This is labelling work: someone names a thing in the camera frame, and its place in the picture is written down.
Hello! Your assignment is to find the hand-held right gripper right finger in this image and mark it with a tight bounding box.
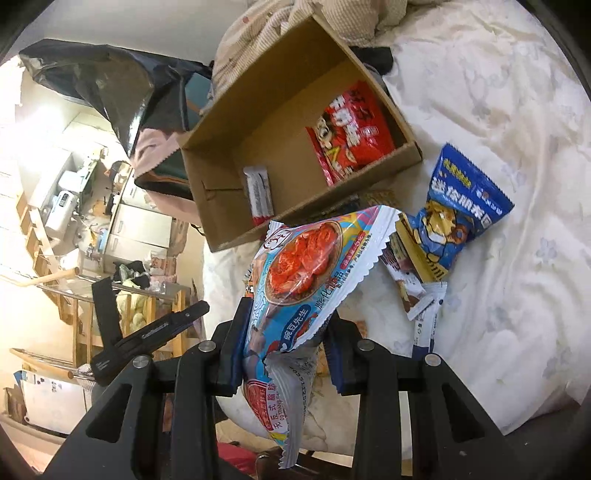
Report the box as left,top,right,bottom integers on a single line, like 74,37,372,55
322,315,551,480

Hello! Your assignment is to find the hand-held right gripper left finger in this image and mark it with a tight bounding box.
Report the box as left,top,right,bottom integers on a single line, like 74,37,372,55
41,298,254,480

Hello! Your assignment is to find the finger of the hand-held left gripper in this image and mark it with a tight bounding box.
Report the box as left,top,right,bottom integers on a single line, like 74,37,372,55
90,278,125,348
89,301,211,385

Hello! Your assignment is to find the brown chocolate wafer packet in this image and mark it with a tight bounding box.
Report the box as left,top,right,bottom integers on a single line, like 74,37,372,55
381,237,429,322

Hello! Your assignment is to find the light blue shrimp chip packet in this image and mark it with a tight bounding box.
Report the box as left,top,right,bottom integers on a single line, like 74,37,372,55
240,205,402,469

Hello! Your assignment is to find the blue cartoon snack packet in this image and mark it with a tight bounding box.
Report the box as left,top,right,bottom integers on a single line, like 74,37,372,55
409,143,515,282

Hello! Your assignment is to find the cardboard box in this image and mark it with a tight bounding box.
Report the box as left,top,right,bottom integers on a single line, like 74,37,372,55
178,14,423,252

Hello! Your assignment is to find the white cabinet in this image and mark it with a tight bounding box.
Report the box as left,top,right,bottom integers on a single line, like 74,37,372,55
104,202,175,274

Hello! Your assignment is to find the white snack packet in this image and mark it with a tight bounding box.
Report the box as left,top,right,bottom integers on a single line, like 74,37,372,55
410,281,450,361

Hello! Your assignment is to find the white appliance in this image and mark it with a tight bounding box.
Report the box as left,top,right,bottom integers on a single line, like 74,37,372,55
43,189,83,233

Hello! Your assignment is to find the yellow checked snack packet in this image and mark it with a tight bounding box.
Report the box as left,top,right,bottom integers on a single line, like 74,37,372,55
394,216,437,282

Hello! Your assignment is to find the white and red bar packet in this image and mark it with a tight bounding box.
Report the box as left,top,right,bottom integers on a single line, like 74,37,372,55
243,166,274,227

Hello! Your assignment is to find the pink cloth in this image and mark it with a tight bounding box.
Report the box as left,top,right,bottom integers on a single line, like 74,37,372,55
128,124,206,219

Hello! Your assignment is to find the black plastic bag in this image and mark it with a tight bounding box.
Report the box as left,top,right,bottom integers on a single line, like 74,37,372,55
18,39,214,160

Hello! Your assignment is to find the red snack packet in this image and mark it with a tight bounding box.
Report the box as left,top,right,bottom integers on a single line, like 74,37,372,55
305,80,396,188

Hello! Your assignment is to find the black cloth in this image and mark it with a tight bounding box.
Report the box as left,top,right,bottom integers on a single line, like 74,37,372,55
350,45,396,78

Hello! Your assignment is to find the beige checked quilt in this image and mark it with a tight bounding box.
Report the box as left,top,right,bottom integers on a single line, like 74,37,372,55
210,0,416,109

